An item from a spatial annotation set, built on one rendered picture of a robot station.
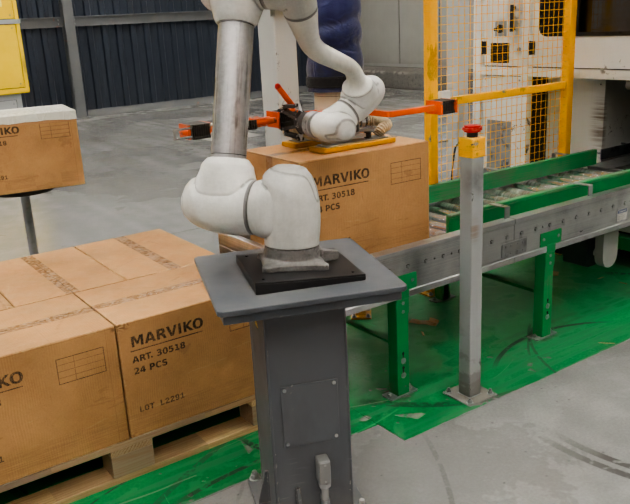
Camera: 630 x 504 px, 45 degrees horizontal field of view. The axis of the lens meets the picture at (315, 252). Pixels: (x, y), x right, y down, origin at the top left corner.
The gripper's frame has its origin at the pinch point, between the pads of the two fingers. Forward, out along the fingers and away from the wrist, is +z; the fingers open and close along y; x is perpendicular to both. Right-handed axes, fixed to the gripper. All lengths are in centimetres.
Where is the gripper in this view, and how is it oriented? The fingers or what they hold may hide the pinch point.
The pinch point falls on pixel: (279, 118)
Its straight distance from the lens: 284.6
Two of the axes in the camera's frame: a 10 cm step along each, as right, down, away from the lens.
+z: -5.8, -2.2, 7.9
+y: 0.4, 9.5, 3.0
